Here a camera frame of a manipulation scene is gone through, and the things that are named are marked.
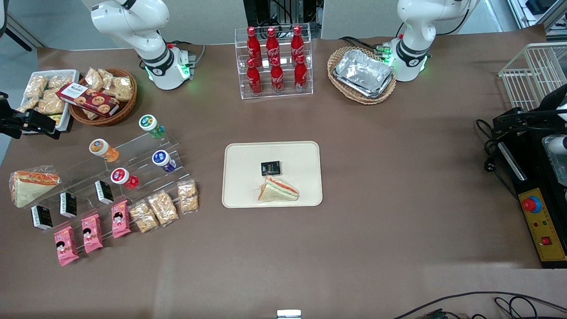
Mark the blue gum bottle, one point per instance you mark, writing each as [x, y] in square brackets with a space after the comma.
[163, 160]

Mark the small black carton box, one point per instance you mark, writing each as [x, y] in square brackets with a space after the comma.
[104, 192]
[41, 217]
[68, 204]

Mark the small silver device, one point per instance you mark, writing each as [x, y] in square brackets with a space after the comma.
[289, 314]

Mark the black control box yellow panel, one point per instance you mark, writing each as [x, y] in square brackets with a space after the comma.
[542, 230]

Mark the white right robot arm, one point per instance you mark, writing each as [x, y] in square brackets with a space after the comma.
[133, 26]

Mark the clear acrylic bottle rack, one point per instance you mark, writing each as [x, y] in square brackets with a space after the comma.
[285, 91]

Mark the black equipment rack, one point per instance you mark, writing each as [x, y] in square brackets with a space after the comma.
[254, 11]

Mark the red emergency stop button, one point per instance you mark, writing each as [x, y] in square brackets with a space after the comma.
[531, 204]

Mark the wrapped triangle sandwich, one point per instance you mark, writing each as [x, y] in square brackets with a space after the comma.
[277, 191]
[29, 188]

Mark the red cookie box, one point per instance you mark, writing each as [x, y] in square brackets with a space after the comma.
[91, 99]

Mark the red gum bottle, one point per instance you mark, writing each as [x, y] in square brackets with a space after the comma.
[124, 178]

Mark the orange gum bottle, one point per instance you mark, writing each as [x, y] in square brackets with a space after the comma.
[102, 149]

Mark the aluminium frame shelf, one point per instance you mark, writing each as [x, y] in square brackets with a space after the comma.
[538, 11]

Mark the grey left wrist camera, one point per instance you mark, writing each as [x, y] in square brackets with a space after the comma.
[559, 144]

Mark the stacked aluminium foil trays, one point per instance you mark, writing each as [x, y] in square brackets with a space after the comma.
[363, 73]

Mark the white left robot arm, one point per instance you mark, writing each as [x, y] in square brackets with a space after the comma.
[414, 48]

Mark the flat black packet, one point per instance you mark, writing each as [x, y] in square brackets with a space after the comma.
[270, 168]

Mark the white rectangular dish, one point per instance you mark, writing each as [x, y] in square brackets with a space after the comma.
[66, 119]

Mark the dark round wicker basket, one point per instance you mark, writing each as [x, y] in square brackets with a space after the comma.
[126, 108]

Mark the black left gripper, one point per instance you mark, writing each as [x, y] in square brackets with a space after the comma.
[541, 114]

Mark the green gum bottle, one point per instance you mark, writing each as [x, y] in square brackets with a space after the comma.
[150, 125]

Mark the beige plastic tray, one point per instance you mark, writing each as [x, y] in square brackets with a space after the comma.
[301, 155]

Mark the clear acrylic stepped display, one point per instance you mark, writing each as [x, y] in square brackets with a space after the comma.
[141, 146]

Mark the dark metal bar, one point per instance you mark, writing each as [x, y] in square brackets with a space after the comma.
[17, 33]

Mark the clear bag of rice crackers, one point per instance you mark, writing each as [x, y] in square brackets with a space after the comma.
[163, 208]
[35, 86]
[94, 79]
[106, 76]
[60, 81]
[123, 88]
[143, 217]
[51, 104]
[188, 197]
[27, 105]

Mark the light oval wicker basket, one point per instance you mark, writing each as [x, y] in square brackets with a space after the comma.
[363, 98]

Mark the red cola bottle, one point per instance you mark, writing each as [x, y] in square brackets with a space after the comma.
[300, 75]
[277, 77]
[253, 44]
[254, 79]
[272, 44]
[297, 42]

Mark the yellow snack packet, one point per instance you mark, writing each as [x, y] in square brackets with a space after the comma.
[55, 119]

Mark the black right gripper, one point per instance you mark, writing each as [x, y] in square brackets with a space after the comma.
[9, 120]

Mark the pink snack packet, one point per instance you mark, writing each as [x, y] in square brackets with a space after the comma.
[66, 246]
[120, 219]
[91, 233]

